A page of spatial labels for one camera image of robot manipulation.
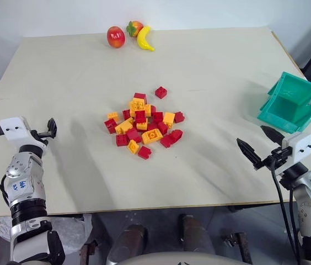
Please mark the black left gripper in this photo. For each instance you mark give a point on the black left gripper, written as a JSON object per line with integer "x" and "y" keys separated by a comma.
{"x": 42, "y": 135}

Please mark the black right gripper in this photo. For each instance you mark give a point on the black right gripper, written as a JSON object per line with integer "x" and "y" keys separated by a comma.
{"x": 276, "y": 158}

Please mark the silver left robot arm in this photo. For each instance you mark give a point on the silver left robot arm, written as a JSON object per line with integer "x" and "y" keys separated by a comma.
{"x": 24, "y": 176}

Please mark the green plastic bin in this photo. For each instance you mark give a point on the green plastic bin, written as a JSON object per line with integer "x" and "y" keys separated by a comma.
{"x": 285, "y": 110}

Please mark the red toy building block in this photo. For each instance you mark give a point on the red toy building block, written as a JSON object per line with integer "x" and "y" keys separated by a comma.
{"x": 122, "y": 140}
{"x": 133, "y": 135}
{"x": 153, "y": 109}
{"x": 139, "y": 97}
{"x": 126, "y": 114}
{"x": 152, "y": 127}
{"x": 144, "y": 152}
{"x": 177, "y": 134}
{"x": 110, "y": 126}
{"x": 162, "y": 128}
{"x": 161, "y": 92}
{"x": 167, "y": 141}
{"x": 157, "y": 117}
{"x": 179, "y": 116}
{"x": 140, "y": 116}

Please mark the clear plastic wrap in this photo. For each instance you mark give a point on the clear plastic wrap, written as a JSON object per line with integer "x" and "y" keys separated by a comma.
{"x": 67, "y": 229}

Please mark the rusty metal table clamp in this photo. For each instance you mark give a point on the rusty metal table clamp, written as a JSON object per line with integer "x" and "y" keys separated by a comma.
{"x": 88, "y": 249}
{"x": 238, "y": 245}

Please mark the red toy apple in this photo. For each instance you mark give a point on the red toy apple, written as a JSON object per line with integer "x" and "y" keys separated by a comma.
{"x": 115, "y": 37}

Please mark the dark rounded shape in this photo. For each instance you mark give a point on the dark rounded shape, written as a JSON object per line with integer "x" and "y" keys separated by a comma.
{"x": 198, "y": 234}
{"x": 129, "y": 243}

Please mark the yellow toy banana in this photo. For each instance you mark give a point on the yellow toy banana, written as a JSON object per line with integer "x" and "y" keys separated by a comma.
{"x": 144, "y": 38}

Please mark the red toy strawberry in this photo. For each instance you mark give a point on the red toy strawberry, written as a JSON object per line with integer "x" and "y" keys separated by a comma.
{"x": 134, "y": 27}

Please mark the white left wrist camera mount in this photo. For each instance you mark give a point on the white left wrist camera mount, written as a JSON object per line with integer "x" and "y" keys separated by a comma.
{"x": 15, "y": 129}

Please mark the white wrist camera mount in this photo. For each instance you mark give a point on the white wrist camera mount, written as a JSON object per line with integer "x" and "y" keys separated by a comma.
{"x": 300, "y": 146}
{"x": 15, "y": 129}

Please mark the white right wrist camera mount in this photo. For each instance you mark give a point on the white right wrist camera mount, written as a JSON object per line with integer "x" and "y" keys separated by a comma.
{"x": 300, "y": 146}

